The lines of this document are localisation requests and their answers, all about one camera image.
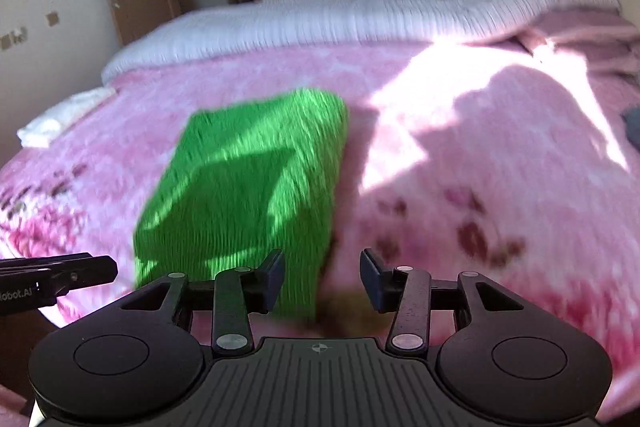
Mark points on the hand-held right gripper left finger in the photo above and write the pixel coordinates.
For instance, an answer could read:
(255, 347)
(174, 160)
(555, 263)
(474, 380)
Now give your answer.
(274, 279)

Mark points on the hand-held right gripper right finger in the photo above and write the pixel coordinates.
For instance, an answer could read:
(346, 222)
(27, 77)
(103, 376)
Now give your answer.
(372, 279)

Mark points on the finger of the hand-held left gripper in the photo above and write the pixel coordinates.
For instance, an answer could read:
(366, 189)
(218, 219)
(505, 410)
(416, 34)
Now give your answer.
(50, 260)
(85, 274)

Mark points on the green knitted sweater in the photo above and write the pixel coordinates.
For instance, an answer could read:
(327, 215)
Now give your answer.
(240, 197)

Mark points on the white folded towel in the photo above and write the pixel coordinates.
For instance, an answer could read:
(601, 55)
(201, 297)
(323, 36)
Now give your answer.
(65, 114)

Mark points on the pink floral blanket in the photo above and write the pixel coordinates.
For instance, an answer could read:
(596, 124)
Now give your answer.
(475, 157)

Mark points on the white striped quilt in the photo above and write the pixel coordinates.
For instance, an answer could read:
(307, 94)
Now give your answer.
(350, 22)

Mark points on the dark cloth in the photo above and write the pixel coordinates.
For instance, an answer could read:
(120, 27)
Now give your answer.
(631, 122)

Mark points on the purple pillow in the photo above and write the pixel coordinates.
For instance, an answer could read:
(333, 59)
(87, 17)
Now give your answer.
(590, 42)

